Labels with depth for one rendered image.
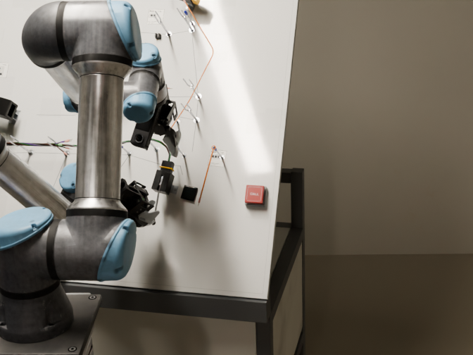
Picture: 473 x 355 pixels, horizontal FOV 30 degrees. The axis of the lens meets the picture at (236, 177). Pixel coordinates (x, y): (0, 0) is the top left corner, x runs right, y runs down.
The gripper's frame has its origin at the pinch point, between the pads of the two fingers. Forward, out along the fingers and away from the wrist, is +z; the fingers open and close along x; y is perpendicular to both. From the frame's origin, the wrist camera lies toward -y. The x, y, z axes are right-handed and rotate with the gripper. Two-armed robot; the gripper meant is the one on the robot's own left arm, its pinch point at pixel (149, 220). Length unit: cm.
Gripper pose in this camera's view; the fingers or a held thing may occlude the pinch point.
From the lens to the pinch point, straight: 243.5
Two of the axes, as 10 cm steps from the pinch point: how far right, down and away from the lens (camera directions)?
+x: -3.8, -7.5, 5.4
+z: 5.1, 3.2, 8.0
